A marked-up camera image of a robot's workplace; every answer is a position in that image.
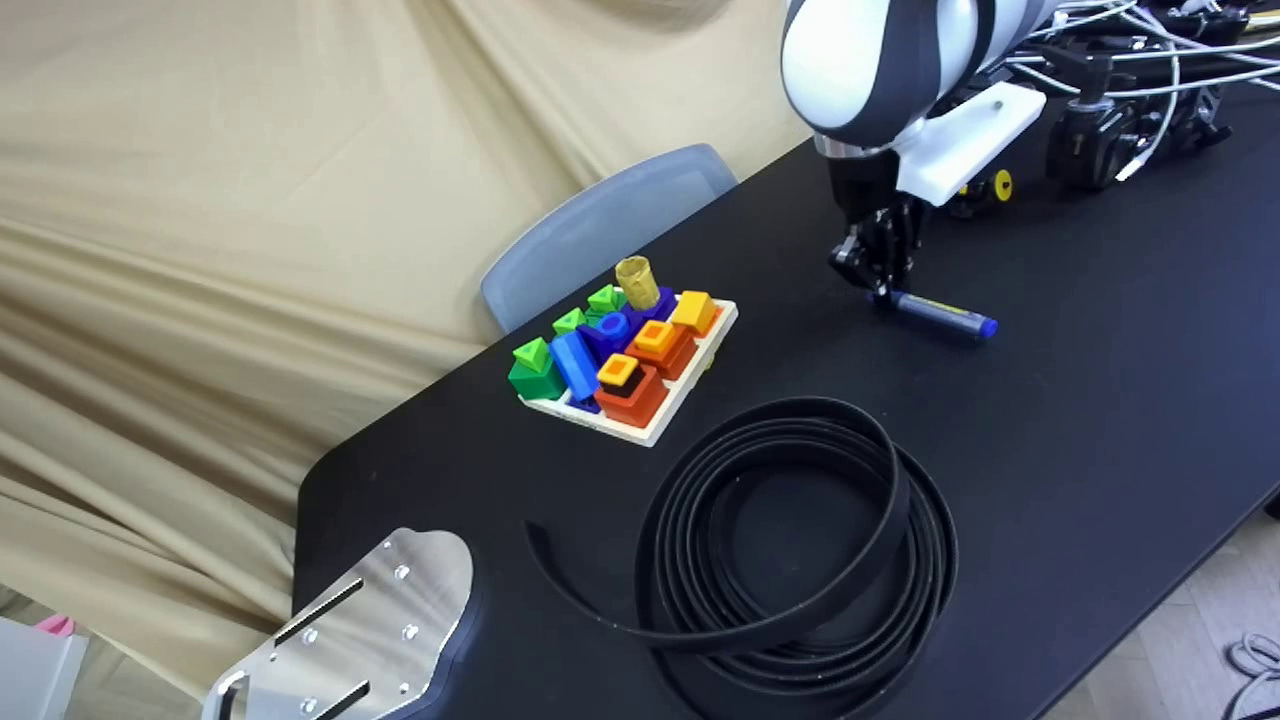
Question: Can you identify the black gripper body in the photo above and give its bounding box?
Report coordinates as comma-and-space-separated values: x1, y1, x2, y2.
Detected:
827, 152, 928, 272

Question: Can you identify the blue marker pen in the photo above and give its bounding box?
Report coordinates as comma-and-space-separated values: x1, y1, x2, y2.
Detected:
889, 292, 999, 341

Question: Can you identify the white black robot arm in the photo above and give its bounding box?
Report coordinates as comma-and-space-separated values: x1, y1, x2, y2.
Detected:
782, 0, 1055, 335

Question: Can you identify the colourful shape sorter toy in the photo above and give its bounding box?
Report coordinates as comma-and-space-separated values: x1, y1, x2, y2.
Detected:
510, 255, 742, 449

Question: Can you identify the grey chair backrest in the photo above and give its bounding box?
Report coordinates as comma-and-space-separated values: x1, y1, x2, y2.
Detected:
481, 142, 737, 330

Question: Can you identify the coiled black rubber strip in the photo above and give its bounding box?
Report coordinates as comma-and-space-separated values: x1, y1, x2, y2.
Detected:
529, 394, 956, 720

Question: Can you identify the black folded tripod equipment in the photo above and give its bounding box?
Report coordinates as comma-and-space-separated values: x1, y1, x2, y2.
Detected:
975, 0, 1280, 202

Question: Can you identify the silver metal plate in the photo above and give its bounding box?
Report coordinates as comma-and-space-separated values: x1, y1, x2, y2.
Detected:
199, 526, 478, 720

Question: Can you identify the beige draped cloth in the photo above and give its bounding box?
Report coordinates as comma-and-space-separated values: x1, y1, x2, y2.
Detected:
0, 0, 799, 690

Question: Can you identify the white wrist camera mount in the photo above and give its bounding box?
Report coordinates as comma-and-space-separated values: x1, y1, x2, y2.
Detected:
894, 78, 1049, 207

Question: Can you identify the white coiled cable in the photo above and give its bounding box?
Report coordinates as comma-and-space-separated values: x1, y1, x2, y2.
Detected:
1006, 0, 1280, 182

